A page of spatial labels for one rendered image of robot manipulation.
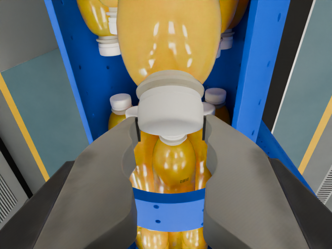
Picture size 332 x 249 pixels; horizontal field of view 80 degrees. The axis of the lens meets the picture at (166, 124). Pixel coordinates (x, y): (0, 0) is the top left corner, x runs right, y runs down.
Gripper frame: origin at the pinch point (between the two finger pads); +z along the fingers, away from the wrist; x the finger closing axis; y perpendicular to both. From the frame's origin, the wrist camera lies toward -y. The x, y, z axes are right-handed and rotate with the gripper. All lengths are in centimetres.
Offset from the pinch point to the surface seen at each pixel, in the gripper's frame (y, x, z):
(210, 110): 8.8, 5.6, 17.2
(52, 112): 68, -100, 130
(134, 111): 8.8, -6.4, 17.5
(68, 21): -4.2, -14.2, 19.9
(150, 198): 15.9, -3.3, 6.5
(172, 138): 9.9, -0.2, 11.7
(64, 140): 95, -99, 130
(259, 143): 54, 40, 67
